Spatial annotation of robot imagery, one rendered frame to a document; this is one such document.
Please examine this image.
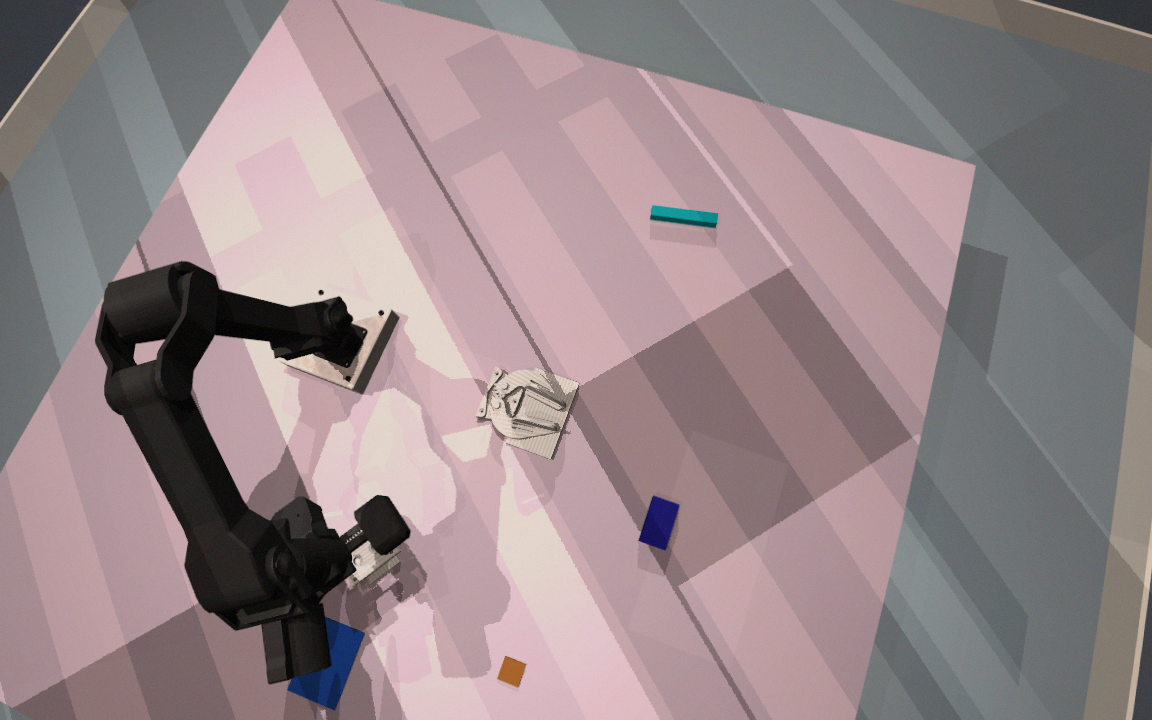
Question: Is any teal rectangular bar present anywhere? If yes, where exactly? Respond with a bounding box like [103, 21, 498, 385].
[650, 205, 718, 228]

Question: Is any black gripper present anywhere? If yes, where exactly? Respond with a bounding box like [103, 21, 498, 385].
[300, 495, 410, 605]

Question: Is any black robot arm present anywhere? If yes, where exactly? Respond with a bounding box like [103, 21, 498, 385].
[94, 262, 367, 684]

